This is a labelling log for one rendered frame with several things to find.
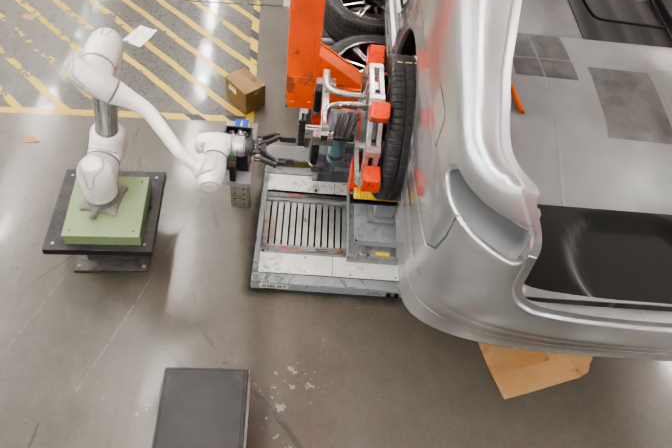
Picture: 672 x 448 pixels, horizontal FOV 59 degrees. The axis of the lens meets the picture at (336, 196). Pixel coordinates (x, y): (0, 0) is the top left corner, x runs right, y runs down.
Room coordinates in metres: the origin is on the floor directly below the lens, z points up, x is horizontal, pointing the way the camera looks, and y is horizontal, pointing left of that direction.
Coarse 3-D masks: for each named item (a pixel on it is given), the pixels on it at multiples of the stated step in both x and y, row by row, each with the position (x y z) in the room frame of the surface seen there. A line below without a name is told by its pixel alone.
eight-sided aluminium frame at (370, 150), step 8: (368, 64) 2.09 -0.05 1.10; (376, 64) 2.08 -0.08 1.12; (368, 72) 2.04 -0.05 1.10; (376, 72) 2.04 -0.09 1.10; (384, 88) 1.93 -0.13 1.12; (376, 96) 1.87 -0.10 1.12; (384, 96) 1.88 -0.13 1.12; (368, 104) 1.86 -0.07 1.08; (368, 112) 1.84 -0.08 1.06; (368, 120) 1.80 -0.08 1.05; (368, 128) 1.77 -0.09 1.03; (368, 136) 1.75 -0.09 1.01; (376, 136) 1.77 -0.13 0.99; (360, 144) 2.07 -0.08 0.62; (368, 144) 1.72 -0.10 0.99; (376, 144) 1.73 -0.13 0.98; (360, 152) 2.05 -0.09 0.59; (368, 152) 1.70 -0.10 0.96; (376, 152) 1.71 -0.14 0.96; (376, 160) 1.71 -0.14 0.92; (360, 176) 1.71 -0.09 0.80; (360, 184) 1.70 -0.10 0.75
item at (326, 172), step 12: (348, 144) 2.25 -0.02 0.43; (324, 156) 2.17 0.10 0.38; (348, 156) 2.23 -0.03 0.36; (312, 168) 2.17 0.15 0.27; (324, 168) 2.17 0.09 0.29; (336, 168) 2.35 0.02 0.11; (348, 168) 2.35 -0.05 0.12; (312, 180) 2.25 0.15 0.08; (324, 180) 2.26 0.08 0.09; (336, 180) 2.27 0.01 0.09
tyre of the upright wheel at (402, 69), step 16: (384, 64) 2.19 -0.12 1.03; (400, 64) 2.03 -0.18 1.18; (416, 64) 2.05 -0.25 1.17; (400, 80) 1.93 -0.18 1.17; (400, 96) 1.85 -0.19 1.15; (400, 112) 1.80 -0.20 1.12; (400, 128) 1.75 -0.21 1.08; (400, 144) 1.71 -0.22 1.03; (384, 160) 1.70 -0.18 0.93; (400, 160) 1.68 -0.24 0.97; (384, 176) 1.66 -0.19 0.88; (400, 176) 1.66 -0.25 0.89; (384, 192) 1.66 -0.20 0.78; (400, 192) 1.67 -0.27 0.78
